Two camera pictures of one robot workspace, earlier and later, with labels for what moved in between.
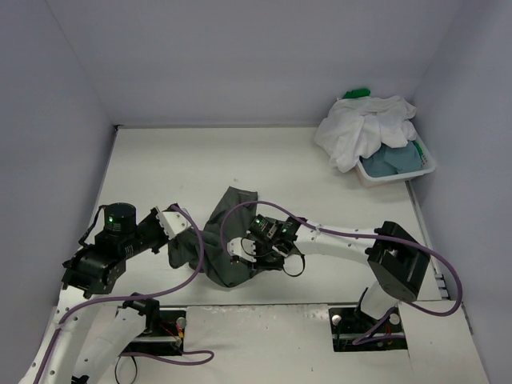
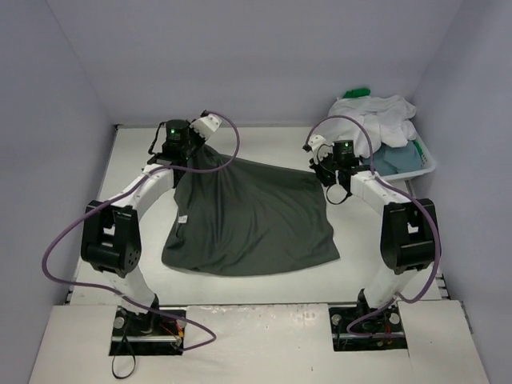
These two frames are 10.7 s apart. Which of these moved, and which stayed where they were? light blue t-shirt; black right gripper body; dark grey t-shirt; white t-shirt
Moved: dark grey t-shirt; black right gripper body
Stayed: white t-shirt; light blue t-shirt
